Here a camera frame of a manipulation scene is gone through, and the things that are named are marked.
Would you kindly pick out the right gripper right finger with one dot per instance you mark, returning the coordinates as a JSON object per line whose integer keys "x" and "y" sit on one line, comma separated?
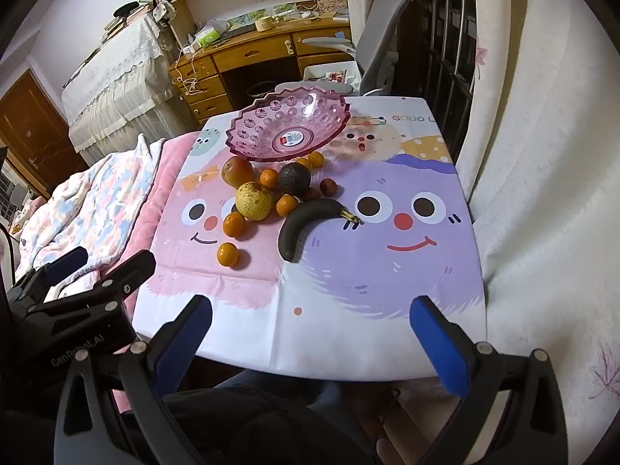
{"x": 532, "y": 427}

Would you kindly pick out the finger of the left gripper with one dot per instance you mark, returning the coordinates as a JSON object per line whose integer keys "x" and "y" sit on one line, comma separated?
{"x": 107, "y": 297}
{"x": 32, "y": 288}

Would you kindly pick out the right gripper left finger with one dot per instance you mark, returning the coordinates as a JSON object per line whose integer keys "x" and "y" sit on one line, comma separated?
{"x": 151, "y": 370}

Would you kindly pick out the orange tangerine front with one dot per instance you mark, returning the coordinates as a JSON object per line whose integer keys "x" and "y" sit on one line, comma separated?
{"x": 227, "y": 255}

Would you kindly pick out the orange tangerine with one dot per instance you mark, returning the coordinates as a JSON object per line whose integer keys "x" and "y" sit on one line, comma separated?
{"x": 316, "y": 159}
{"x": 227, "y": 255}
{"x": 286, "y": 204}
{"x": 269, "y": 178}
{"x": 305, "y": 162}
{"x": 234, "y": 224}

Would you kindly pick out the yellow pear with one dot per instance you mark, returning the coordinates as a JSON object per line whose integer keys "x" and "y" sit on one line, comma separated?
{"x": 254, "y": 201}

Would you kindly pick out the red yellow apple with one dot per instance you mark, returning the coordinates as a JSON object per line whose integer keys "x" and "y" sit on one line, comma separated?
{"x": 236, "y": 172}

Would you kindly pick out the blackened banana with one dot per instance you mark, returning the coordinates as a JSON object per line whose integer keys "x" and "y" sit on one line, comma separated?
{"x": 304, "y": 215}

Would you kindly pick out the dark green avocado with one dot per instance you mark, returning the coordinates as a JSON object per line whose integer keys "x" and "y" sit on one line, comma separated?
{"x": 294, "y": 179}

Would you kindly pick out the small dark brown fruit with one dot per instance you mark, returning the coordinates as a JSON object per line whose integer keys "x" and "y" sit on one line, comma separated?
{"x": 312, "y": 194}

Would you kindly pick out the pink floral quilt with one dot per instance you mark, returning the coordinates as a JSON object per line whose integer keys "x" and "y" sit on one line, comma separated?
{"x": 99, "y": 209}

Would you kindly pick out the brown wooden door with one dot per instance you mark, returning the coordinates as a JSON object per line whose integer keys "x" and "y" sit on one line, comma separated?
{"x": 36, "y": 134}

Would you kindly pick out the cartoon printed tablecloth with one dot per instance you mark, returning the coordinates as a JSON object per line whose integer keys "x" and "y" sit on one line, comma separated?
{"x": 340, "y": 309}

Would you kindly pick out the lace covered piano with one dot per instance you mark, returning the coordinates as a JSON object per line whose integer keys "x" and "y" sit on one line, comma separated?
{"x": 125, "y": 91}

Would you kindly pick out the wooden desk with drawers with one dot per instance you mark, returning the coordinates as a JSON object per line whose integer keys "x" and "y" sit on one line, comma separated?
{"x": 215, "y": 80}

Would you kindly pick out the pink plastic fruit bowl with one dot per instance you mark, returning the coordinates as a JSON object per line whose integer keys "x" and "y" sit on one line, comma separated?
{"x": 286, "y": 125}

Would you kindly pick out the dark waste bin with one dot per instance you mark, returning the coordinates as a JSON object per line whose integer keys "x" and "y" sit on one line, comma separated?
{"x": 260, "y": 89}

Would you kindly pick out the green tissue pack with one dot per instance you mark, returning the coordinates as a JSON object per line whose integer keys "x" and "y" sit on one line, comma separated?
{"x": 206, "y": 36}

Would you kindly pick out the white curtain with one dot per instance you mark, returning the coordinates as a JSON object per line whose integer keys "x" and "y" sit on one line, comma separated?
{"x": 540, "y": 169}

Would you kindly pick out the small woven basket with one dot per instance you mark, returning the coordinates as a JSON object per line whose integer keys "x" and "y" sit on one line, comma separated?
{"x": 266, "y": 23}

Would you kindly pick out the white storage box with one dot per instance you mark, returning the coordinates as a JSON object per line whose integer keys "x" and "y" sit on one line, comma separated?
{"x": 341, "y": 73}

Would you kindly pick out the grey office chair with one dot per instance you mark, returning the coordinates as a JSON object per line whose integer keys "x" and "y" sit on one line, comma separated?
{"x": 374, "y": 25}

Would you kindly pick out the metal window grille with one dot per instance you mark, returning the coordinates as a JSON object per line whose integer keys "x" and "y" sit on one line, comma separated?
{"x": 448, "y": 40}

